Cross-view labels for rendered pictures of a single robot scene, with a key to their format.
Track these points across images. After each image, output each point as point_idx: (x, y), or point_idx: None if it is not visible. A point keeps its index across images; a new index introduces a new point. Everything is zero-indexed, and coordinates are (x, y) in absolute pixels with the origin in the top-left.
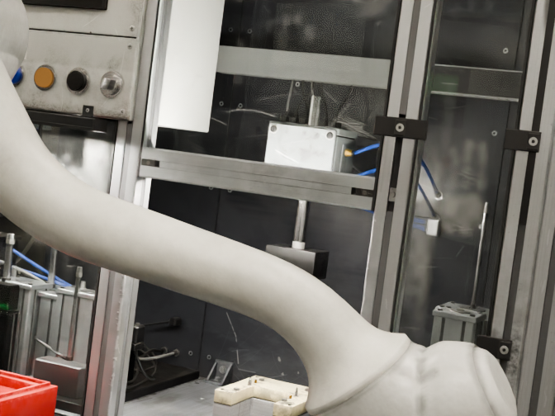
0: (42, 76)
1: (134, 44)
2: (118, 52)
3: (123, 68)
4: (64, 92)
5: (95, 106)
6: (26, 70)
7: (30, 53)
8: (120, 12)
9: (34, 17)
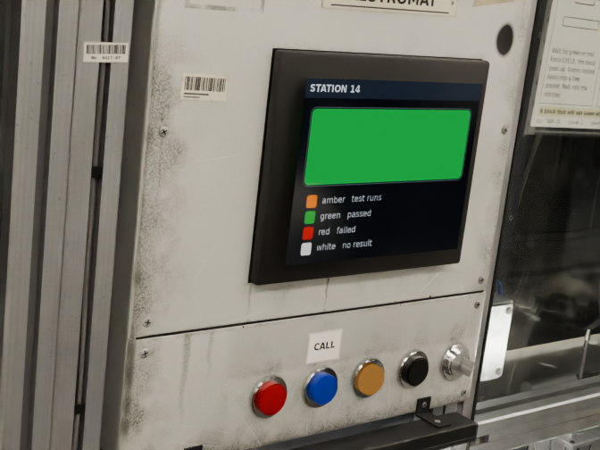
0: (375, 379)
1: (482, 300)
2: (462, 315)
3: (468, 336)
4: (392, 390)
5: (431, 395)
6: (337, 375)
7: (345, 346)
8: (468, 262)
9: (351, 291)
